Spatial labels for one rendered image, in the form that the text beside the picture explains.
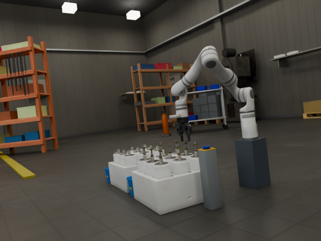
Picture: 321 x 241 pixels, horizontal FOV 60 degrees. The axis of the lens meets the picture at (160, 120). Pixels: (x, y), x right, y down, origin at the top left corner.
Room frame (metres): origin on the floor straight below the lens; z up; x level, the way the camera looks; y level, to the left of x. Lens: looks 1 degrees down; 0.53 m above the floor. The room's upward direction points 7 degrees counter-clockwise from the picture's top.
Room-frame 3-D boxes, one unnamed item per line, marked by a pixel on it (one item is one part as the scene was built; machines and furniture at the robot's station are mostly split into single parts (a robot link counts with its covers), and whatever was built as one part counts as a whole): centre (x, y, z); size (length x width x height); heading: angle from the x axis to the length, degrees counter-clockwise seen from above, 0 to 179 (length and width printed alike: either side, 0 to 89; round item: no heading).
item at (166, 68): (10.48, -0.32, 1.19); 2.64 x 0.70 x 2.39; 123
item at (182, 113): (1.75, -0.12, 0.52); 0.11 x 0.09 x 0.06; 123
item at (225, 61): (8.57, -2.54, 1.15); 1.21 x 1.04 x 2.31; 33
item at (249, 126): (1.79, -0.56, 0.39); 0.09 x 0.09 x 0.17; 33
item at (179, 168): (1.60, -0.08, 0.16); 0.10 x 0.10 x 0.18
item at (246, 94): (1.79, -0.56, 0.54); 0.09 x 0.09 x 0.17; 48
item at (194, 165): (1.65, -0.19, 0.16); 0.10 x 0.10 x 0.18
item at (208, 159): (1.48, -0.23, 0.16); 0.07 x 0.07 x 0.31; 26
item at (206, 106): (9.80, -1.87, 0.59); 1.20 x 0.80 x 1.19; 33
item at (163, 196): (1.71, -0.03, 0.09); 0.39 x 0.39 x 0.18; 26
